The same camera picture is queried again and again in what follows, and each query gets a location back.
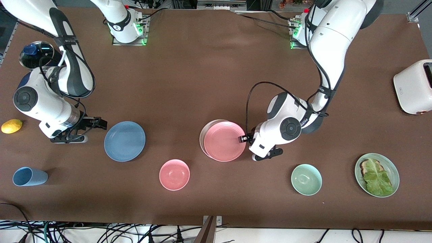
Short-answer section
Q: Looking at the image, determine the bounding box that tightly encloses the pink plate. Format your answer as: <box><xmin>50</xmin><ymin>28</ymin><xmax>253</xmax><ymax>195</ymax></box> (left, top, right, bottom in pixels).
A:
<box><xmin>204</xmin><ymin>121</ymin><xmax>247</xmax><ymax>162</ymax></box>

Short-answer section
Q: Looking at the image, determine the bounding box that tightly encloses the blue plate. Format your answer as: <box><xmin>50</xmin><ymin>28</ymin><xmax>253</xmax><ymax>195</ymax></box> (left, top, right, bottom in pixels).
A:
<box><xmin>104</xmin><ymin>121</ymin><xmax>146</xmax><ymax>162</ymax></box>

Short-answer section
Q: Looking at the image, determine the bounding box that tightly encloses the beige plate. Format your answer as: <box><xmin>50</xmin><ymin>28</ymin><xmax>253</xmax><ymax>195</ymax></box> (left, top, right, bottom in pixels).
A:
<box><xmin>199</xmin><ymin>119</ymin><xmax>233</xmax><ymax>157</ymax></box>

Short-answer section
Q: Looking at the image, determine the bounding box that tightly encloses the yellow lemon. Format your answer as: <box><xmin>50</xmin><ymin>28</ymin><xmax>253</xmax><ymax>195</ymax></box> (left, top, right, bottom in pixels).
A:
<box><xmin>1</xmin><ymin>119</ymin><xmax>23</xmax><ymax>134</ymax></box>

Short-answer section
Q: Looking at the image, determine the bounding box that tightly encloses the blue cup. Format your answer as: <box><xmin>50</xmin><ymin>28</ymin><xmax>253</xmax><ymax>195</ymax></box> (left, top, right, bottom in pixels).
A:
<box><xmin>12</xmin><ymin>167</ymin><xmax>49</xmax><ymax>187</ymax></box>

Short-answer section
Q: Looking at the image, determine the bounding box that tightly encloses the green bowl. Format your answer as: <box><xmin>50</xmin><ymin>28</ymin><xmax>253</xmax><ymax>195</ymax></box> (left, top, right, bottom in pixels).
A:
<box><xmin>291</xmin><ymin>164</ymin><xmax>323</xmax><ymax>196</ymax></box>

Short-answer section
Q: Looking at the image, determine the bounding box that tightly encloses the pink bowl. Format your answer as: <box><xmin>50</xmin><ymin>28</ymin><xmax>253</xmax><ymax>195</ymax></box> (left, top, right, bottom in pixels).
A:
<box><xmin>159</xmin><ymin>159</ymin><xmax>190</xmax><ymax>191</ymax></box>

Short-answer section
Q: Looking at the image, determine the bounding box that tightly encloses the brown bread slice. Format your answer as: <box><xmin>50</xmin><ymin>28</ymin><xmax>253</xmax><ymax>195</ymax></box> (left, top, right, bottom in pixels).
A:
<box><xmin>359</xmin><ymin>159</ymin><xmax>385</xmax><ymax>177</ymax></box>

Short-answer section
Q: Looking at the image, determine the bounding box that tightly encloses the green lettuce leaf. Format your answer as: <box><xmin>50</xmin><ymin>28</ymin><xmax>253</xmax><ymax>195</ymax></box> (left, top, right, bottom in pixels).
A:
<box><xmin>363</xmin><ymin>159</ymin><xmax>395</xmax><ymax>197</ymax></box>

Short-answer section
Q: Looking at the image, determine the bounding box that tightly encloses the green plate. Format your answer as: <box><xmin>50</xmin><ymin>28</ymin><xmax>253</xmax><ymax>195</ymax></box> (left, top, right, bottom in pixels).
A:
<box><xmin>354</xmin><ymin>153</ymin><xmax>400</xmax><ymax>198</ymax></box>

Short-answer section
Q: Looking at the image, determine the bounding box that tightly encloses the grey metal bar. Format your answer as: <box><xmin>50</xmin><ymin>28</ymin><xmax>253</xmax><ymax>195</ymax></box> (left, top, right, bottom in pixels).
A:
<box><xmin>197</xmin><ymin>0</ymin><xmax>247</xmax><ymax>12</ymax></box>

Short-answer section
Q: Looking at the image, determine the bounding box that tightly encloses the white toaster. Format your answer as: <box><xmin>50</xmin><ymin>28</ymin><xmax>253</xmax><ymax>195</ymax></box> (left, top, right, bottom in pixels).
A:
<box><xmin>393</xmin><ymin>59</ymin><xmax>432</xmax><ymax>115</ymax></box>

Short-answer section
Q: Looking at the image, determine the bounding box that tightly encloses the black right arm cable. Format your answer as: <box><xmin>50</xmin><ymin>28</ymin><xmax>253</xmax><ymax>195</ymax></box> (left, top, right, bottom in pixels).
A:
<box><xmin>38</xmin><ymin>47</ymin><xmax>97</xmax><ymax>142</ymax></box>

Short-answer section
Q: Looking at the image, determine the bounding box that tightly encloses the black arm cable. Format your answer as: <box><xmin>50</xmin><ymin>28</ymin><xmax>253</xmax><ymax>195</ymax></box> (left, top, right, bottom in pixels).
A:
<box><xmin>38</xmin><ymin>47</ymin><xmax>97</xmax><ymax>142</ymax></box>
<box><xmin>245</xmin><ymin>81</ymin><xmax>329</xmax><ymax>135</ymax></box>

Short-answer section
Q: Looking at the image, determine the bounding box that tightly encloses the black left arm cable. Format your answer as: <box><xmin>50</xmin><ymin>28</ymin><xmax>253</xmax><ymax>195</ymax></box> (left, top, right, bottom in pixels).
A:
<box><xmin>245</xmin><ymin>81</ymin><xmax>329</xmax><ymax>135</ymax></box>

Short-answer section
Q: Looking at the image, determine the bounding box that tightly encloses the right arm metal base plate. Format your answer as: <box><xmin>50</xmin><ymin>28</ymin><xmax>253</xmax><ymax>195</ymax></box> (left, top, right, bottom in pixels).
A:
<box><xmin>112</xmin><ymin>15</ymin><xmax>149</xmax><ymax>46</ymax></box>

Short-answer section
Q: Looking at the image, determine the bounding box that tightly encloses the small metal bracket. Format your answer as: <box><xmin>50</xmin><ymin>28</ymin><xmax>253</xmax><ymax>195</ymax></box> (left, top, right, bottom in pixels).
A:
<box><xmin>202</xmin><ymin>215</ymin><xmax>223</xmax><ymax>226</ymax></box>

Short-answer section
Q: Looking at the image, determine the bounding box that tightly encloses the brown post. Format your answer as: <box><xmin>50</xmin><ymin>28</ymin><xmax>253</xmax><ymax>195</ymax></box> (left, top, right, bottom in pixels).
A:
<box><xmin>197</xmin><ymin>216</ymin><xmax>216</xmax><ymax>243</ymax></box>

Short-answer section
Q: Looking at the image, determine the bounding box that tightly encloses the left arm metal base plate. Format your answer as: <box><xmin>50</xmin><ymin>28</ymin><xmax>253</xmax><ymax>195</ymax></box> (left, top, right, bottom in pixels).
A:
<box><xmin>290</xmin><ymin>19</ymin><xmax>313</xmax><ymax>50</ymax></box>

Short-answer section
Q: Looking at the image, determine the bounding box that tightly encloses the aluminium frame profile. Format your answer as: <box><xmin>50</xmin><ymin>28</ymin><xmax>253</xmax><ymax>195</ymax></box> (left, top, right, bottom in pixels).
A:
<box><xmin>407</xmin><ymin>0</ymin><xmax>432</xmax><ymax>23</ymax></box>

